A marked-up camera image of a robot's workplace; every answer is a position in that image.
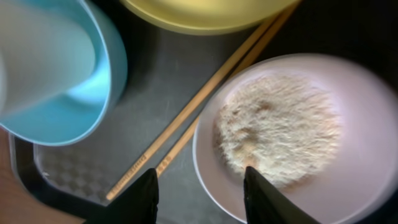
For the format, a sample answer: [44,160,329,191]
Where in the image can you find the yellow plate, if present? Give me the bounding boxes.
[121,0,298,35]

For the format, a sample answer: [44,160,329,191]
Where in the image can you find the pile of cooked rice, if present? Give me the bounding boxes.
[213,75,341,189]

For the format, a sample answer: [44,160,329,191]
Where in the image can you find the upper wooden chopstick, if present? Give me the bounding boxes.
[106,14,279,200]

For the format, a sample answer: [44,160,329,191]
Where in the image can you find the blue bowl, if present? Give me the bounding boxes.
[1,0,127,146]

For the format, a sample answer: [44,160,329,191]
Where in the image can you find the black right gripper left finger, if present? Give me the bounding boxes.
[85,168,159,224]

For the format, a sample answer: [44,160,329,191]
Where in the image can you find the wooden chopstick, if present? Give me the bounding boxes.
[156,2,300,176]
[106,14,279,200]

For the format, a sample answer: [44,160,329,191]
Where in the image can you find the lower wooden chopstick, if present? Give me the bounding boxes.
[156,2,300,176]

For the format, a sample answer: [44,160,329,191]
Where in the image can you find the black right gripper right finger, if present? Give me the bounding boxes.
[244,166,319,224]

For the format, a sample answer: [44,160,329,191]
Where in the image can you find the white paper cup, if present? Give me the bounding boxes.
[1,1,96,116]

